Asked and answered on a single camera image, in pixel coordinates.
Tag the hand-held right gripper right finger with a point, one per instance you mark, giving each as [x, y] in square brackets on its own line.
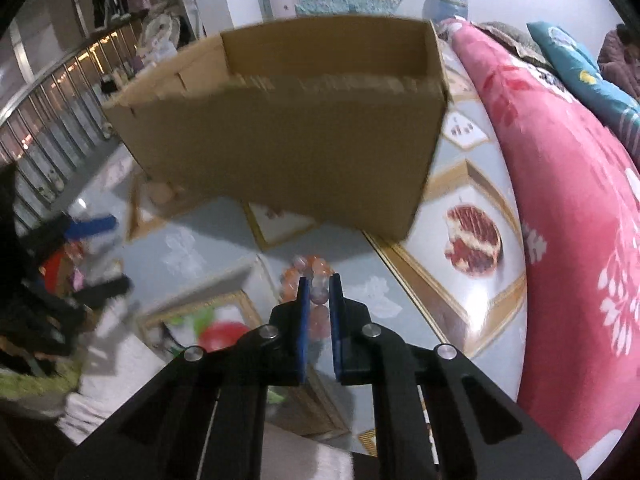
[337, 340]

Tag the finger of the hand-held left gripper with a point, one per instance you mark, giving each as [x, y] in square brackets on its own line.
[107, 289]
[92, 226]

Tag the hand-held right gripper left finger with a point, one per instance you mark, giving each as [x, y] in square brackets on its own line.
[302, 340]

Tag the brown cardboard box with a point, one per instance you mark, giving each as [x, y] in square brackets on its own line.
[300, 150]

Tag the fruit printed tablecloth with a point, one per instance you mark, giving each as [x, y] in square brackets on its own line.
[425, 280]

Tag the glass display counter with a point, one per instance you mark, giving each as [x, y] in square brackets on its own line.
[55, 110]

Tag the pink floral blanket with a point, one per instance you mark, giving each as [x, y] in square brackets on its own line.
[575, 220]

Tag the grey patterned blanket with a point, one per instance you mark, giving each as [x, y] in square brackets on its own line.
[515, 42]

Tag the blue pillow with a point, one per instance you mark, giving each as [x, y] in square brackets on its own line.
[585, 75]

